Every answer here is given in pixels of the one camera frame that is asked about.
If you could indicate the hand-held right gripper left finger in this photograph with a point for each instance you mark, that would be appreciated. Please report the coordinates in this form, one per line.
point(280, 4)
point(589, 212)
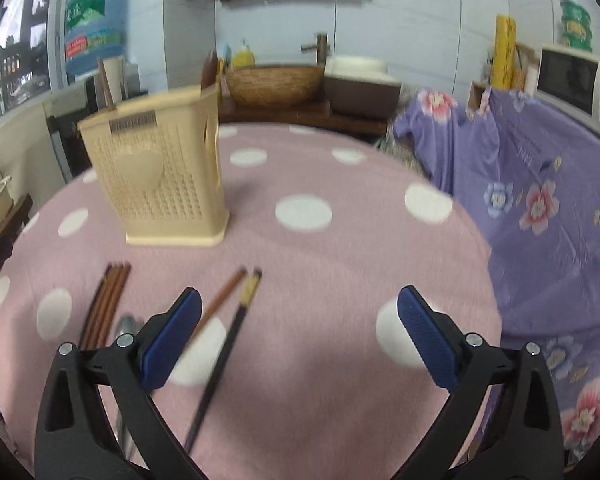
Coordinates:
point(172, 340)

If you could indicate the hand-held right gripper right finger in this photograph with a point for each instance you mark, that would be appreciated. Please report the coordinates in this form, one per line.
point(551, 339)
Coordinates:
point(427, 342)

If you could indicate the black chopstick with yellow band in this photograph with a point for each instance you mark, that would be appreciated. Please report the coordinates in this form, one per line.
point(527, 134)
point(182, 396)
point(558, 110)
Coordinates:
point(232, 330)

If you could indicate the brown wooden chopstick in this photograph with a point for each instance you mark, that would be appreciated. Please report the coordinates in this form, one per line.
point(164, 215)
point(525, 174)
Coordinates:
point(115, 300)
point(98, 300)
point(107, 300)
point(225, 292)
point(103, 82)

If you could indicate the cream plastic utensil holder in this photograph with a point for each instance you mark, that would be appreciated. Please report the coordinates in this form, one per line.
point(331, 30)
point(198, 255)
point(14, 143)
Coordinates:
point(155, 180)

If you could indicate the metal spoon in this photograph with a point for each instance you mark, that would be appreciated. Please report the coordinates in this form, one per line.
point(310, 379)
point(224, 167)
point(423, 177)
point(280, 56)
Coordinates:
point(127, 325)

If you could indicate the wooden stool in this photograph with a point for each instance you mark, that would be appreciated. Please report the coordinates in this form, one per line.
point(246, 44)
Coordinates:
point(17, 215)

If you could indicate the pink polka dot tablecloth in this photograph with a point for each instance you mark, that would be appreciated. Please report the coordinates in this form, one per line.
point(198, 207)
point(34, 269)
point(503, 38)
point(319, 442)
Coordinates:
point(305, 270)

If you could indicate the purple floral cloth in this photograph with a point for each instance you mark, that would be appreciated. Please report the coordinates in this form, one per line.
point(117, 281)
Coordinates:
point(545, 240)

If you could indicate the blue water bottle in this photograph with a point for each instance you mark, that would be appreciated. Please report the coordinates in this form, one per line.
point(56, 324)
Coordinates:
point(95, 30)

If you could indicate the light wooden box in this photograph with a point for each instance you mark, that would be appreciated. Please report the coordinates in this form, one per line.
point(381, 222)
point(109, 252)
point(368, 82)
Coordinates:
point(478, 95)

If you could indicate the dark wooden counter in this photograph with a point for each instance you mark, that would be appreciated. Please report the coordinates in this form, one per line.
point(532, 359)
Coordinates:
point(300, 115)

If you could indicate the cream and brown rice cooker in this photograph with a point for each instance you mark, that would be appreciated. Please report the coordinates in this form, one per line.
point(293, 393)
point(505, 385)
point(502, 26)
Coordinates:
point(360, 87)

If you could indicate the woven basin sink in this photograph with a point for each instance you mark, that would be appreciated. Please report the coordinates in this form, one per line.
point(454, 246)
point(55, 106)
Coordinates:
point(272, 85)

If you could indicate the dark wooden spoon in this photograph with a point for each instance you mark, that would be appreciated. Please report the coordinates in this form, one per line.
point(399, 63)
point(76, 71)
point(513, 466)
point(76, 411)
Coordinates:
point(209, 67)

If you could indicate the yellow soap bottle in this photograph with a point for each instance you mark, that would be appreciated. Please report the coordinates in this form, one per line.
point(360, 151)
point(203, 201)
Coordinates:
point(242, 57)

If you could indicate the white microwave oven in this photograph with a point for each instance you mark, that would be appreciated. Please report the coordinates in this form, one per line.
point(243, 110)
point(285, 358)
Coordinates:
point(572, 80)

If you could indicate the yellow roll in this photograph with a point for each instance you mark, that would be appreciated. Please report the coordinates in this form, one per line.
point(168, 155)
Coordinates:
point(504, 52)

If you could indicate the brown faucet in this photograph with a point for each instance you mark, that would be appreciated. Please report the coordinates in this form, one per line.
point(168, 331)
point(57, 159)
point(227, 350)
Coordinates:
point(321, 47)

